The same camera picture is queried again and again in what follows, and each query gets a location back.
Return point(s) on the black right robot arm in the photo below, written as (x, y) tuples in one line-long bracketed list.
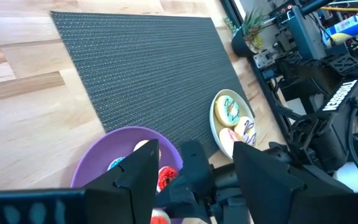
[(337, 96)]

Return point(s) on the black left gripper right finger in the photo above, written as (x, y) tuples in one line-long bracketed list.
[(266, 186)]

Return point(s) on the pink iced donut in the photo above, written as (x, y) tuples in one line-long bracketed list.
[(227, 140)]

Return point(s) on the cream plate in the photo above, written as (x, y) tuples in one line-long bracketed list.
[(216, 127)]

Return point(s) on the teal iced donut, chocolate drizzle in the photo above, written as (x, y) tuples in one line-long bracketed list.
[(227, 110)]

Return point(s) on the grey control box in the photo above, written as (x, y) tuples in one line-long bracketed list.
[(300, 34)]

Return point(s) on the red and white donut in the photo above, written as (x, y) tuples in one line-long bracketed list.
[(159, 217)]

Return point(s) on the white iced donut, purple drizzle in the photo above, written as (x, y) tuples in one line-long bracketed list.
[(245, 129)]

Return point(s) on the dark grey woven placemat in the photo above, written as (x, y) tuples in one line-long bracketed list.
[(148, 68)]

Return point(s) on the red iced donut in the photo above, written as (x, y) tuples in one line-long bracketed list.
[(166, 177)]

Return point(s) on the plain beige donut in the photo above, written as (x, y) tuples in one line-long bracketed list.
[(140, 144)]

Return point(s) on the purple bowl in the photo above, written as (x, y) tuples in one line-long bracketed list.
[(104, 155)]

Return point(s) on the blue and white bottle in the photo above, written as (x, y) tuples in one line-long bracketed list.
[(346, 29)]

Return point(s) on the potted plant, black pot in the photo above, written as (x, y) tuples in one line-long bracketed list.
[(247, 34)]

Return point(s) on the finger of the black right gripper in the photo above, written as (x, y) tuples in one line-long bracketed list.
[(196, 165), (179, 199)]

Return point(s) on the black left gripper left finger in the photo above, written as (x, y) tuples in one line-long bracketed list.
[(129, 193)]

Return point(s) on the blue sprinkled donut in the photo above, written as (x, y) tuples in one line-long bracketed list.
[(115, 162)]

